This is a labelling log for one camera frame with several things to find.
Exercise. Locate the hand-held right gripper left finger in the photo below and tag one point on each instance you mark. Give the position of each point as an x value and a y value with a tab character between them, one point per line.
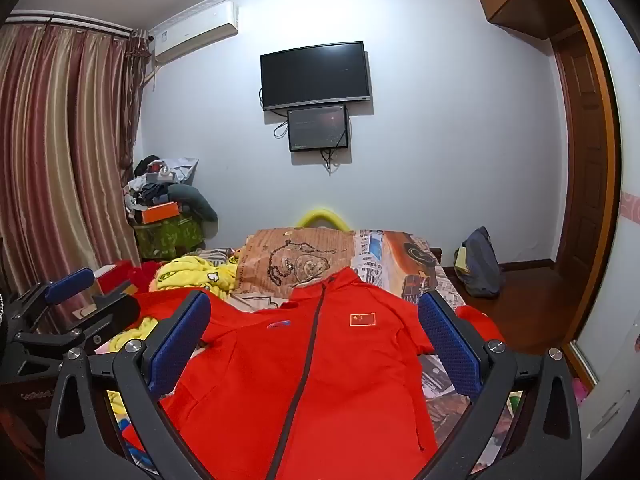
179	346

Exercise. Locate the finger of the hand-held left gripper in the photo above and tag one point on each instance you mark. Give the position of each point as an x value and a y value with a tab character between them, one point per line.
70	285
117	310

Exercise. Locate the blue grey backpack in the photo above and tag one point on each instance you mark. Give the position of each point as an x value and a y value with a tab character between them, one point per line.
482	265

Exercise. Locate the pile of clothes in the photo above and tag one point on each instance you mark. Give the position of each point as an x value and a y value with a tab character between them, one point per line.
150	180

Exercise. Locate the black wall television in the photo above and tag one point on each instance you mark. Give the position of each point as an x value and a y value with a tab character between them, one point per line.
315	75

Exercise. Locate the small black wall monitor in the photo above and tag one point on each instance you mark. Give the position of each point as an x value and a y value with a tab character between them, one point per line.
317	127

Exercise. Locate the white wardrobe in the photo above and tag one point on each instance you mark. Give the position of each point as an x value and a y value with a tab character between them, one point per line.
622	285

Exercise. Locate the striped pink curtain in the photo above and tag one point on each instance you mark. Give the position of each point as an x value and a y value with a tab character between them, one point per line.
60	135

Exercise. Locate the curtain rod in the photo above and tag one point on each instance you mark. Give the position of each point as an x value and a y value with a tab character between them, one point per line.
70	22

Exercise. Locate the yellow printed cloth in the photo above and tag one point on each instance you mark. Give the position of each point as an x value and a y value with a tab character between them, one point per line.
200	272

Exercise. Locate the dark grey pillow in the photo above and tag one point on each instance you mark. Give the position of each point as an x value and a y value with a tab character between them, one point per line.
197	200

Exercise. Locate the printed bed blanket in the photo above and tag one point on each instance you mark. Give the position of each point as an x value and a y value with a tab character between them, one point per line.
310	255

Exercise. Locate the orange box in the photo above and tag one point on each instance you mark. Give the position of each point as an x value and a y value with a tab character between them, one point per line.
160	212

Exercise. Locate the white air conditioner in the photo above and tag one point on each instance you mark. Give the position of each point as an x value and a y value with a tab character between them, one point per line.
195	30

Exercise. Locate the red plush cloth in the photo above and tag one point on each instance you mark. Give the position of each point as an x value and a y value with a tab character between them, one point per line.
145	275

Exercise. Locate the red zip jacket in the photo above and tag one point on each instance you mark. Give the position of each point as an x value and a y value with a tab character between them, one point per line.
300	385

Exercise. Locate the brown wooden door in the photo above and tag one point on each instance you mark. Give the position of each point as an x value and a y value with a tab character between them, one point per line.
607	185

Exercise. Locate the yellow hoop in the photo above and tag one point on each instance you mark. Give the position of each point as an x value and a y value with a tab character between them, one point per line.
324	211

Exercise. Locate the green patterned cloth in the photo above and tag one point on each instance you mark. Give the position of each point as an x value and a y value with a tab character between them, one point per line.
170	237

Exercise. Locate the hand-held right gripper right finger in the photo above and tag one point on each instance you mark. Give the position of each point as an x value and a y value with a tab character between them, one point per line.
450	350

